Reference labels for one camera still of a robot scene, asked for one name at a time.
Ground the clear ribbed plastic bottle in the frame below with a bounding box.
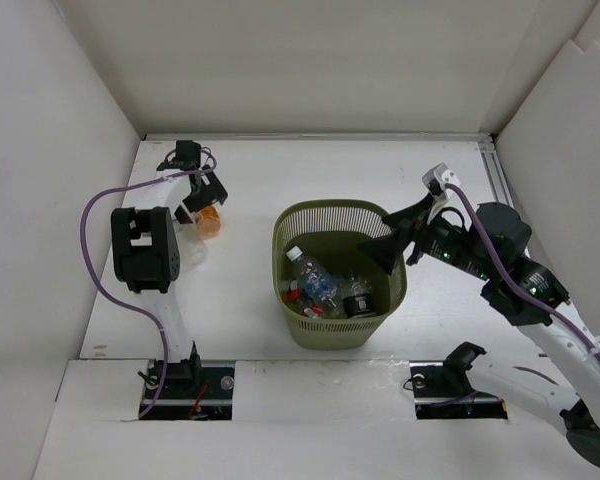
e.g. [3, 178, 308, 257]
[286, 246, 346, 319]

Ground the red label clear bottle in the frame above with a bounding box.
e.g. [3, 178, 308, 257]
[281, 280, 324, 318]

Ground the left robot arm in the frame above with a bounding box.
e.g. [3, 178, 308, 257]
[111, 140, 228, 397]

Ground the black label clear bottle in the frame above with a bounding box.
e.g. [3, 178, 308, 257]
[340, 270, 377, 319]

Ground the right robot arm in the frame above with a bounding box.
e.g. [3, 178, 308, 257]
[358, 193, 600, 468]

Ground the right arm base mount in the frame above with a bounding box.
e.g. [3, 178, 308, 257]
[402, 342, 508, 420]

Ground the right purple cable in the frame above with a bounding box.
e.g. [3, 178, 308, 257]
[447, 182, 600, 386]

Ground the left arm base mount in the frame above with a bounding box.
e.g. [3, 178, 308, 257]
[138, 360, 235, 421]

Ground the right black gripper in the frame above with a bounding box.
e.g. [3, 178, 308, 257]
[356, 191, 496, 281]

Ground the clear jar silver lid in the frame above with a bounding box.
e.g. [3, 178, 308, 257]
[176, 224, 208, 269]

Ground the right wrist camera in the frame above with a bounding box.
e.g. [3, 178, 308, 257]
[422, 163, 461, 223]

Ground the green plastic mesh bin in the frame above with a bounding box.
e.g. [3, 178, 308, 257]
[272, 199, 407, 350]

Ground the orange label bottle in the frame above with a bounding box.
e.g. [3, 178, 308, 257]
[196, 206, 222, 239]

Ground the purple cable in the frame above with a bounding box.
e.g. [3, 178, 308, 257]
[79, 147, 219, 419]
[447, 182, 600, 386]

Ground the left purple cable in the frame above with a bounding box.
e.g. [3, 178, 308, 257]
[79, 147, 219, 419]

